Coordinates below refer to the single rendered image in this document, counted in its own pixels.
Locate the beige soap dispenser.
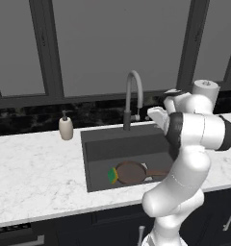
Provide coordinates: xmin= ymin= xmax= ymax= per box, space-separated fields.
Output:
xmin=58 ymin=110 xmax=74 ymax=141

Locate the green and yellow sponge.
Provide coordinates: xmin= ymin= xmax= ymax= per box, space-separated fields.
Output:
xmin=107 ymin=166 xmax=119 ymax=185

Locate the silver cupboard handle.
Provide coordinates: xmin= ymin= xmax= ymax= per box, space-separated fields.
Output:
xmin=222 ymin=208 xmax=231 ymax=232
xmin=137 ymin=225 xmax=146 ymax=246

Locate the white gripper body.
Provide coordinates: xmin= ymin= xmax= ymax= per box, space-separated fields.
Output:
xmin=146 ymin=106 xmax=170 ymax=135

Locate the dark framed window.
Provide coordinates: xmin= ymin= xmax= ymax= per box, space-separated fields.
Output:
xmin=0 ymin=0 xmax=231 ymax=111

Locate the white paper towel roll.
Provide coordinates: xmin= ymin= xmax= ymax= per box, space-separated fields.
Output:
xmin=192 ymin=79 xmax=221 ymax=111

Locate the grey curved tap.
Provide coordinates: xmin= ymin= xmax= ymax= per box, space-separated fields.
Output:
xmin=122 ymin=69 xmax=144 ymax=132

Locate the dark grey sink basin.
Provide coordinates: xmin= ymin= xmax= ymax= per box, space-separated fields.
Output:
xmin=80 ymin=122 xmax=177 ymax=193

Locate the dark cupboard door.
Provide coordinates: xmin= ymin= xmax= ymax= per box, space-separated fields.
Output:
xmin=181 ymin=186 xmax=231 ymax=246
xmin=53 ymin=205 xmax=155 ymax=246

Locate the brown frying pan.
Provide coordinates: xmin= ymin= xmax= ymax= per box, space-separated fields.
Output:
xmin=115 ymin=160 xmax=170 ymax=185

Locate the dark dishwasher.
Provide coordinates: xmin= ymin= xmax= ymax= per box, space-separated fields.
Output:
xmin=0 ymin=222 xmax=54 ymax=246

